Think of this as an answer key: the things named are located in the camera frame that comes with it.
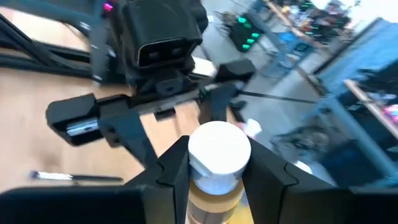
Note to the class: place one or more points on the black device green lights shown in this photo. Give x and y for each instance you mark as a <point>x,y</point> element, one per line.
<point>245,34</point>

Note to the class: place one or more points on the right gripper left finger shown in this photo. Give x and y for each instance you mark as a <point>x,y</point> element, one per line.
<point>171,186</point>

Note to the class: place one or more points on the black paint brush silver ferrule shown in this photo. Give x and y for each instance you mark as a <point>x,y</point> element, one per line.
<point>56,176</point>

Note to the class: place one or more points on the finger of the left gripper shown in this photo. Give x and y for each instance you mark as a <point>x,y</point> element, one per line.
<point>130,130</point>
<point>217,102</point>

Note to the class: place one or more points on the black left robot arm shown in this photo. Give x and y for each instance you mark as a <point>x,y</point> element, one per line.
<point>105,40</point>

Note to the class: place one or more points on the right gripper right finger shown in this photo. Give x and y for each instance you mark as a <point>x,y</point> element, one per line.
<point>267,186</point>

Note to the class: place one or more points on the black aluminium table frame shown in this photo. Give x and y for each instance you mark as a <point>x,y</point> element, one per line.
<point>46,67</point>

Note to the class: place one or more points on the small ochre paint bottle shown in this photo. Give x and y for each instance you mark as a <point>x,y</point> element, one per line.
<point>217,146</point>

